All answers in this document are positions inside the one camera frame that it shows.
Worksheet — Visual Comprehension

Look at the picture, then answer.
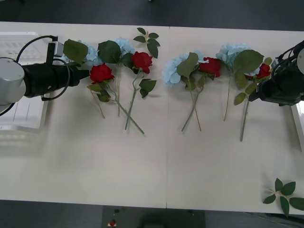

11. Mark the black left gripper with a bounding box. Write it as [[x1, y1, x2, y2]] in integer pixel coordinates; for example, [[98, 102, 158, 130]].
[[56, 64, 92, 93]]

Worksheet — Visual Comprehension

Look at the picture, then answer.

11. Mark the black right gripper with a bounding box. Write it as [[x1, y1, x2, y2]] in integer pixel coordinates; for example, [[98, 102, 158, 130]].
[[248, 78, 303, 106]]

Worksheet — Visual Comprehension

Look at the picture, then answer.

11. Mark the red artificial rose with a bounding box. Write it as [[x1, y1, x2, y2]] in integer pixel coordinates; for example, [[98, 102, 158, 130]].
[[124, 51, 157, 131], [86, 63, 145, 135], [234, 57, 273, 143], [181, 57, 222, 133]]

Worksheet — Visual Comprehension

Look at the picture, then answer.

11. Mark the pale blue artificial flower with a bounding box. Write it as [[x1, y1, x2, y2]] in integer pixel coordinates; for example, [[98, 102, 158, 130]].
[[97, 37, 136, 118], [215, 42, 265, 122], [161, 50, 205, 132], [59, 39, 105, 119]]

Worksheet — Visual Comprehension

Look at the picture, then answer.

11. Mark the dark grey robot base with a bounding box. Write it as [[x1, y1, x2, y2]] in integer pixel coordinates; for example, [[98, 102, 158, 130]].
[[102, 206, 206, 228]]

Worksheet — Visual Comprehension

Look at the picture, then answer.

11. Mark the shallow white box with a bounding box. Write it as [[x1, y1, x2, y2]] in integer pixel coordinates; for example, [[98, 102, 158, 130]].
[[0, 31, 59, 156], [291, 101, 304, 152]]

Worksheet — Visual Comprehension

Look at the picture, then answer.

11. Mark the loose green leaf twig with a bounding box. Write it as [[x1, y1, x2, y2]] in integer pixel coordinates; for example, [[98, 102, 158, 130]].
[[262, 178, 304, 218], [133, 27, 161, 59]]

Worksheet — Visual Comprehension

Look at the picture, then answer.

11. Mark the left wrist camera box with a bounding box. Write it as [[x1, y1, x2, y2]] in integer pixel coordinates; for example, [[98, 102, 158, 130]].
[[47, 40, 64, 65]]

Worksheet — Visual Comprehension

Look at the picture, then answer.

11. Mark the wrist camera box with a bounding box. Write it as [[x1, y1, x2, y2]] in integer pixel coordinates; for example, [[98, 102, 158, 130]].
[[270, 58, 280, 72], [47, 40, 64, 65]]

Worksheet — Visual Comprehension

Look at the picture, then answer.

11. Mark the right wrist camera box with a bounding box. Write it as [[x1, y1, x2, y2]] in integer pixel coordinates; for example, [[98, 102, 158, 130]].
[[270, 58, 280, 72]]

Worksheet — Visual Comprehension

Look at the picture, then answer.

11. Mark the black left camera cable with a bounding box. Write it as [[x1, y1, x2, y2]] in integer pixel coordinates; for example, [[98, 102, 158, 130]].
[[16, 35, 71, 101]]

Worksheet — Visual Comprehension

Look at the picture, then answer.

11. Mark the black camera cable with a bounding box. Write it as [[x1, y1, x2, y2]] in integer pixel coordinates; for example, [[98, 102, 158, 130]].
[[16, 35, 71, 101], [276, 40, 304, 61]]

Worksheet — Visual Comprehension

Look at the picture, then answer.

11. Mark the black right camera cable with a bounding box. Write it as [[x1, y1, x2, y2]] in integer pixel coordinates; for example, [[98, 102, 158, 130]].
[[276, 40, 304, 61]]

